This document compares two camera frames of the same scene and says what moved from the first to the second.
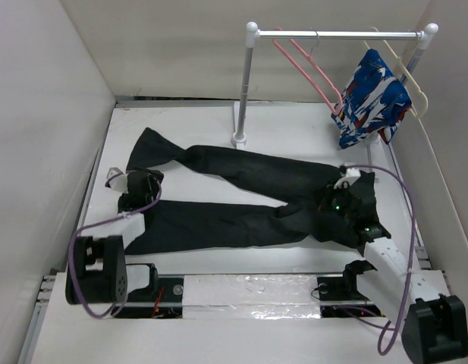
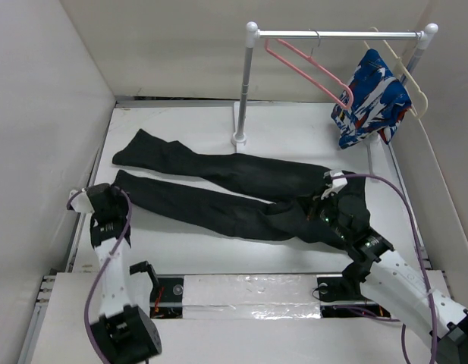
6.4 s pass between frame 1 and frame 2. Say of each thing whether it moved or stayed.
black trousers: moved
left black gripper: moved
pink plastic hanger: moved
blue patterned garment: stayed
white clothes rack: stayed
